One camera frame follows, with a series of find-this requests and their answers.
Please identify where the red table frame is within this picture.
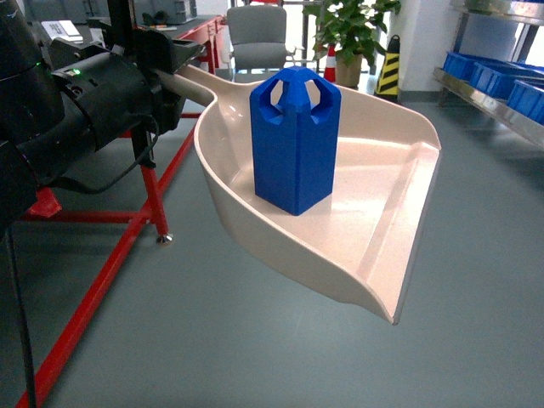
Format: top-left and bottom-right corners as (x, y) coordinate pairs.
(14, 14), (226, 408)

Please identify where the beige plastic dustpan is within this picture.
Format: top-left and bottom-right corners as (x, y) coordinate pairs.
(160, 66), (441, 324)

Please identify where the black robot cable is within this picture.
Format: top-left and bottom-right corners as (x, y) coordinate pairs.
(3, 112), (161, 408)

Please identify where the steel roller shelf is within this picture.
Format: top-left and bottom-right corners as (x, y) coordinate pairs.
(433, 1), (543, 148)

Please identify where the red white traffic cone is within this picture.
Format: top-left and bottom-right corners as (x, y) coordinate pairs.
(324, 45), (337, 83)

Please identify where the green potted plant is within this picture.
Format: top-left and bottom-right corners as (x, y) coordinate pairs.
(303, 0), (401, 88)

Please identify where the yellow black traffic cone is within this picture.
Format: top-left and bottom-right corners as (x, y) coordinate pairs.
(374, 34), (400, 103)

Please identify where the blue 3D-printed part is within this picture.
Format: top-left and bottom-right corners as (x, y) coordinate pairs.
(249, 66), (342, 216)

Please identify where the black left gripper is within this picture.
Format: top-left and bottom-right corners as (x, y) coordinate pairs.
(49, 29), (205, 150)

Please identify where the blue bin on shelf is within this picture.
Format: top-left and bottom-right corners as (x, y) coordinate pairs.
(442, 52), (543, 125)

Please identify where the grey office chair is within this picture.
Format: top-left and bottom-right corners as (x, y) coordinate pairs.
(226, 5), (300, 83)

